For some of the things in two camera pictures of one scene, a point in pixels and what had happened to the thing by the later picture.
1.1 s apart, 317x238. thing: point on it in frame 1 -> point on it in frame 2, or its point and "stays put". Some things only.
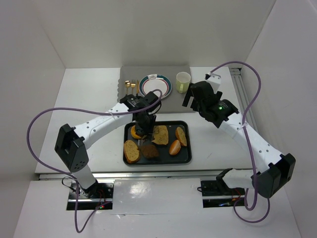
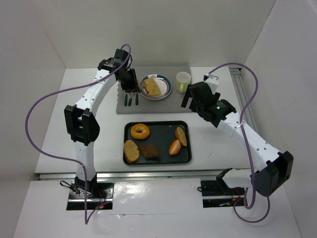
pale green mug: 183,80 stays put
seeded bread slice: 160,135 -> 150,85
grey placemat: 172,103 stays put
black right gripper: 194,100 stays put
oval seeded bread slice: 131,151 stays put
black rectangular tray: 170,144 stays put
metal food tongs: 141,141 -> 140,84
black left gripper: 142,126 -> 131,87
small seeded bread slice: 181,136 stays put
